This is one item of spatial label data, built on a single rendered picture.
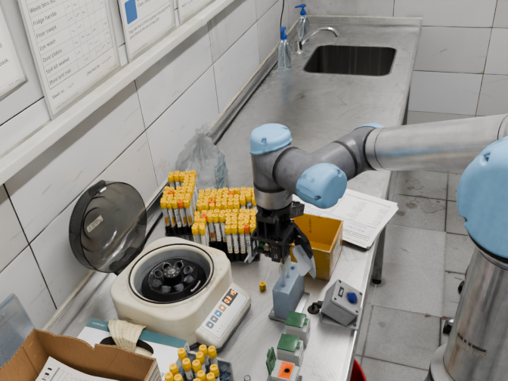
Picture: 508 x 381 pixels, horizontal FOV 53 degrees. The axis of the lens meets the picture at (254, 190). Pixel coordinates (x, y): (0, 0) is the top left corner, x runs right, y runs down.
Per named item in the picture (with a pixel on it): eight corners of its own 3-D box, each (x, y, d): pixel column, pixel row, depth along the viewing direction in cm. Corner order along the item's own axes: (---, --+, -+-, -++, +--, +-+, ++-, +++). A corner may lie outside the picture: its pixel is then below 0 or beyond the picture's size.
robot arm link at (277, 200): (261, 168, 102) (301, 175, 99) (263, 187, 104) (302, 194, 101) (246, 189, 96) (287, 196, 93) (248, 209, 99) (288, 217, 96)
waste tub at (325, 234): (329, 283, 129) (330, 252, 124) (280, 271, 134) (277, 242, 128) (343, 249, 139) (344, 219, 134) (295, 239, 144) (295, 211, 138)
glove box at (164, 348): (171, 402, 105) (163, 373, 100) (72, 375, 112) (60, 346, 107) (196, 353, 115) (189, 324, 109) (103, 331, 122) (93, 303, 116)
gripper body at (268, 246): (250, 258, 105) (245, 211, 98) (266, 233, 111) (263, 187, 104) (286, 267, 102) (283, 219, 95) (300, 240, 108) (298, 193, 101)
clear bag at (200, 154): (224, 209, 159) (218, 157, 148) (169, 210, 160) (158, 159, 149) (231, 164, 180) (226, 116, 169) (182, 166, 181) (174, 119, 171)
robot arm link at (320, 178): (364, 153, 86) (317, 132, 93) (316, 181, 80) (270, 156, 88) (362, 192, 90) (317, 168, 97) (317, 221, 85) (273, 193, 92)
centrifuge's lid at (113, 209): (66, 212, 106) (40, 208, 110) (107, 301, 119) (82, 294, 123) (132, 161, 122) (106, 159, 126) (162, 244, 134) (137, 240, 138)
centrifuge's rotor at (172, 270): (184, 325, 115) (180, 302, 110) (130, 304, 121) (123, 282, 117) (220, 280, 125) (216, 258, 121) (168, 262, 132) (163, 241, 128)
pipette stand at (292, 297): (296, 326, 119) (295, 295, 113) (268, 317, 121) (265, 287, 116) (310, 295, 126) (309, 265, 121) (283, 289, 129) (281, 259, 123)
